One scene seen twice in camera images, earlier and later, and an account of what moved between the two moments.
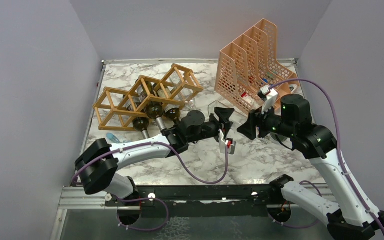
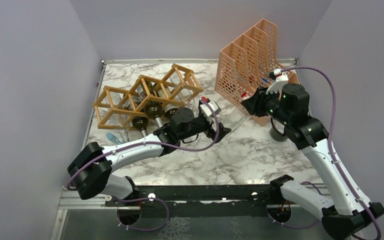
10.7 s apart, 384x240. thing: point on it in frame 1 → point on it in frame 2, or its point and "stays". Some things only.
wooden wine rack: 118,110 stays
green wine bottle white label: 171,108 stays
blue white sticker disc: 112,137 stays
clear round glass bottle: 266,139 → 276,136
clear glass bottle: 182,90 stays
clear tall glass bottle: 225,111 → 116,110
